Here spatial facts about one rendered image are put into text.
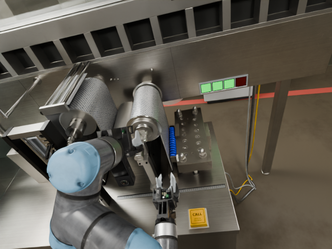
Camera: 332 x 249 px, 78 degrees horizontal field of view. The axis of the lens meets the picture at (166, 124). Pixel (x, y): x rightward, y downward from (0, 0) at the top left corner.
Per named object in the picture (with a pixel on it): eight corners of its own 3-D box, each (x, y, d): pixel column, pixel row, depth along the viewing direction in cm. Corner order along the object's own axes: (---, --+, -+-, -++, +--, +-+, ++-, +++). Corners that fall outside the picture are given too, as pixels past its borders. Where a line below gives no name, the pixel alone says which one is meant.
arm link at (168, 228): (179, 242, 67) (155, 244, 68) (178, 228, 70) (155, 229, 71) (175, 233, 62) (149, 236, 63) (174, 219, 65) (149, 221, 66)
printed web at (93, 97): (104, 182, 112) (51, 112, 79) (112, 149, 129) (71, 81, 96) (174, 173, 107) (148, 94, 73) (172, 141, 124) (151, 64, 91)
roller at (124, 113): (115, 156, 95) (104, 139, 88) (123, 120, 114) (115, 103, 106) (139, 152, 94) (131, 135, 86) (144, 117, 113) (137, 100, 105)
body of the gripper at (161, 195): (173, 184, 73) (174, 218, 64) (177, 195, 79) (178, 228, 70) (152, 186, 74) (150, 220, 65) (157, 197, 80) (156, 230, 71)
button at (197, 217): (190, 228, 86) (189, 225, 84) (189, 211, 91) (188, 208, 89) (207, 226, 85) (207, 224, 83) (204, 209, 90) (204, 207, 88)
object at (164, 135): (168, 159, 99) (159, 133, 87) (167, 127, 116) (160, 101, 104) (169, 159, 99) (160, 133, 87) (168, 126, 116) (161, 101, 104)
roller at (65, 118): (71, 137, 88) (53, 113, 79) (88, 103, 107) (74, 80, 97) (102, 132, 86) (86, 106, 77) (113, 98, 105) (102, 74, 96)
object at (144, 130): (148, 124, 80) (155, 137, 85) (148, 120, 81) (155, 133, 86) (131, 129, 81) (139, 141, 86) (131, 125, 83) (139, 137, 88)
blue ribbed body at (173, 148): (170, 160, 100) (169, 155, 98) (169, 130, 116) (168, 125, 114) (177, 159, 100) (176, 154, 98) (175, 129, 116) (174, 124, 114)
